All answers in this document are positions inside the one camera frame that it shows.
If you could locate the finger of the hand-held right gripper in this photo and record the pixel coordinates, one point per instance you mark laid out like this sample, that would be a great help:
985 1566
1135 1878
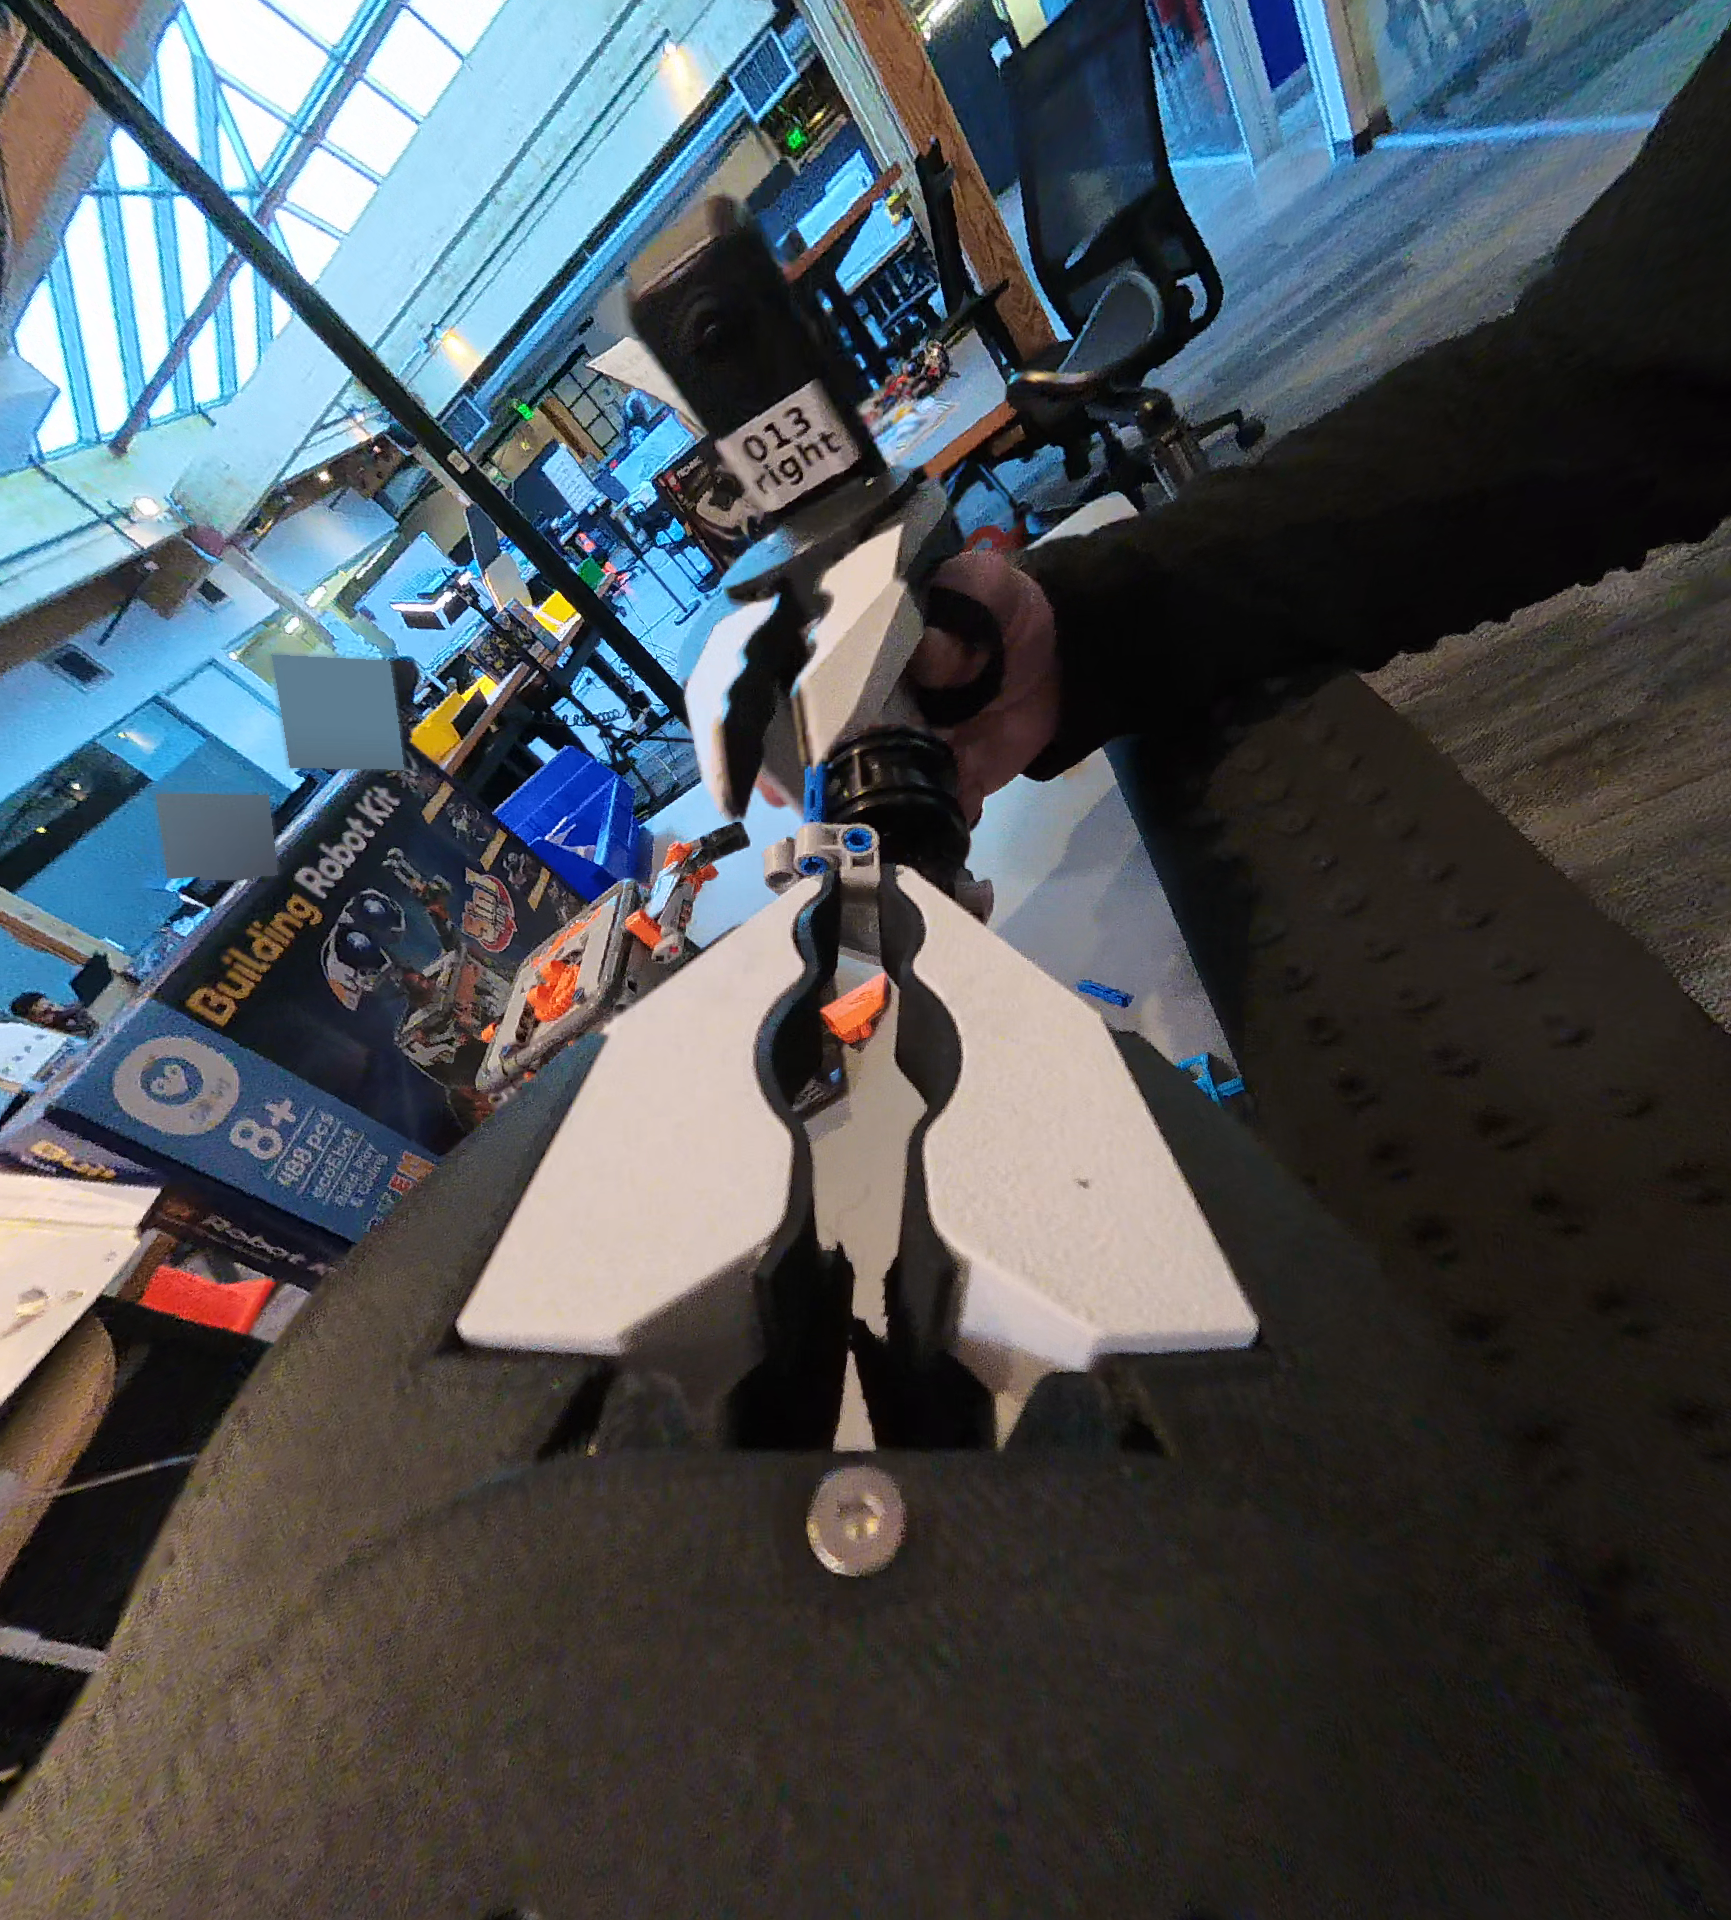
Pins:
867 647
741 676

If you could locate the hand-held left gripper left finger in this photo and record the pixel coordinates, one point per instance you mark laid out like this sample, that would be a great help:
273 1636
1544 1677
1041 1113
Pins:
641 1200

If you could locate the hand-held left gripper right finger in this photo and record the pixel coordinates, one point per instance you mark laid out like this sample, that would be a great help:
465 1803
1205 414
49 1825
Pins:
1093 1200

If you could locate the black wheel hub assembly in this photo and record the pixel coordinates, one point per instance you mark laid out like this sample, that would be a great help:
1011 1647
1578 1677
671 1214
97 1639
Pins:
891 786

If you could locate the person's right hand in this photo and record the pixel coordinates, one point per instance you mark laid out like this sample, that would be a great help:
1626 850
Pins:
1023 660

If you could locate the blue plastic separator tool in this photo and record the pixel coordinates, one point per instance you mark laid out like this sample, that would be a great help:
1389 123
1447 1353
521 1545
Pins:
1215 1075

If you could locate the blue plastic pin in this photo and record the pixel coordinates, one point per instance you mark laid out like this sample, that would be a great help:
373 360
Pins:
1107 996

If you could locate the blue plastic storage bin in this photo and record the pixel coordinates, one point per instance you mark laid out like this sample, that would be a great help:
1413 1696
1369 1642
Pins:
573 816

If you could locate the grey orange tracked toy robot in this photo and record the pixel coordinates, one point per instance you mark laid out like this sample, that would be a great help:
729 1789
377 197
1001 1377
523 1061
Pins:
581 977

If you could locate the yellow plastic bin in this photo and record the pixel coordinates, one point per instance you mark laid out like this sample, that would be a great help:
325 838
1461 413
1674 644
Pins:
461 721

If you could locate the black metal pole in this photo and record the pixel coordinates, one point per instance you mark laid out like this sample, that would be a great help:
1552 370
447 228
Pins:
327 317

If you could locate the blue robot kit box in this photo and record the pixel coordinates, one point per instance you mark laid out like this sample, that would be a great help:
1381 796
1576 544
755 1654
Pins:
267 1051

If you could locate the black box with red stripe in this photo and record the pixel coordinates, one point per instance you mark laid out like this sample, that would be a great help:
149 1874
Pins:
237 1237

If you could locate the black office chair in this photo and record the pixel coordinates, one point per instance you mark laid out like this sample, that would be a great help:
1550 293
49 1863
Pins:
1107 181

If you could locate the black dimpled mat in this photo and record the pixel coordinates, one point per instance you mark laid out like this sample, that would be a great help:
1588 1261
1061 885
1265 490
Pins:
1526 1200

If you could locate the orange object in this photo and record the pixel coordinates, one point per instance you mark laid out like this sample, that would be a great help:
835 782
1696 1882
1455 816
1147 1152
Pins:
207 1297

